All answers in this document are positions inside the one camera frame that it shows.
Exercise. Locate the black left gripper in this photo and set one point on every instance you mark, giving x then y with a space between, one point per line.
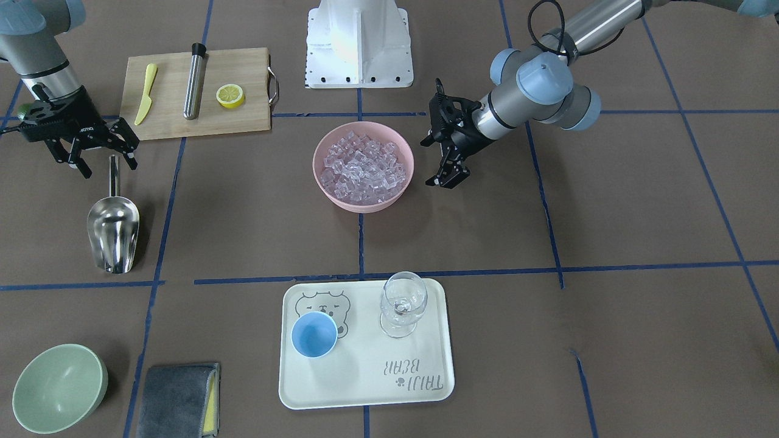
467 137

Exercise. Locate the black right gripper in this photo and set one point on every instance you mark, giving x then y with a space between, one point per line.
84 126

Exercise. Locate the silver metal ice scoop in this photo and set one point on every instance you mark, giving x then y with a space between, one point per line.
113 227

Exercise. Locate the clear ice cubes pile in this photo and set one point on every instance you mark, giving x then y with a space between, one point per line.
362 171

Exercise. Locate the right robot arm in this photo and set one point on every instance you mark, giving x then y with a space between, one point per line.
29 44

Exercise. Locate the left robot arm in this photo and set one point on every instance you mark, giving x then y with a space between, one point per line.
534 84

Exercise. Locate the blue plastic cup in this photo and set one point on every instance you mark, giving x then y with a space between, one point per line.
314 334

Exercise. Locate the pink bowl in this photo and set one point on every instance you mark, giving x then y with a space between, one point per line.
377 131

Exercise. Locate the yellow plastic knife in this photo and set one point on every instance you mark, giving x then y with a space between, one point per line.
146 100

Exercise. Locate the steel cylinder muddler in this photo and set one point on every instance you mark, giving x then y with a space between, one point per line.
195 82

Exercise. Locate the clear wine glass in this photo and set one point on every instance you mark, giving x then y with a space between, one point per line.
403 302

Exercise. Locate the lemon half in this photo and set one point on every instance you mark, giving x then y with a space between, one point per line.
230 96

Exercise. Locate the wooden cutting board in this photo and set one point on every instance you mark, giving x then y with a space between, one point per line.
246 67

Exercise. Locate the cream bear tray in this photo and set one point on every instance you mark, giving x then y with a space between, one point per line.
365 367

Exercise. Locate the green bowl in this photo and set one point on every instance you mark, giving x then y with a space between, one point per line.
59 388

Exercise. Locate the grey yellow folded cloth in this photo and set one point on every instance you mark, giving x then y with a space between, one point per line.
181 401

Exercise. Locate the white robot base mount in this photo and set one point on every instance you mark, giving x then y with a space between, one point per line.
358 44

